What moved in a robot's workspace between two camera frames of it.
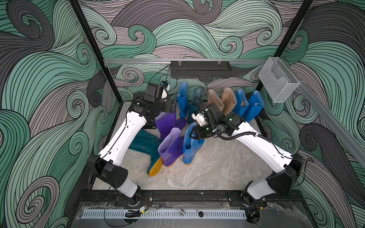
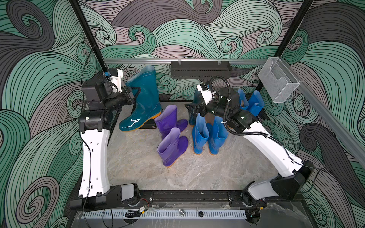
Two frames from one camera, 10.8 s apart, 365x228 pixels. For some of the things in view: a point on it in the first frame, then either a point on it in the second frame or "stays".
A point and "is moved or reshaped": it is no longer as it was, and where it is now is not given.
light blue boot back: [183, 102] -> [217, 134]
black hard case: [150, 123] stays
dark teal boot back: [195, 105] stays
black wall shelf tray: [200, 69] stays
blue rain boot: [241, 103] stays
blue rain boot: [256, 103] stays
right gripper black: [197, 133] -> [203, 107]
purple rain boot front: [172, 147] stays
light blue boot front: [191, 146] is moved or reshaped
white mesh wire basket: [278, 80] stays
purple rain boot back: [166, 122] stays
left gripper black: [167, 104] -> [133, 97]
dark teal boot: [149, 144] is moved or reshaped
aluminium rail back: [183, 60] stays
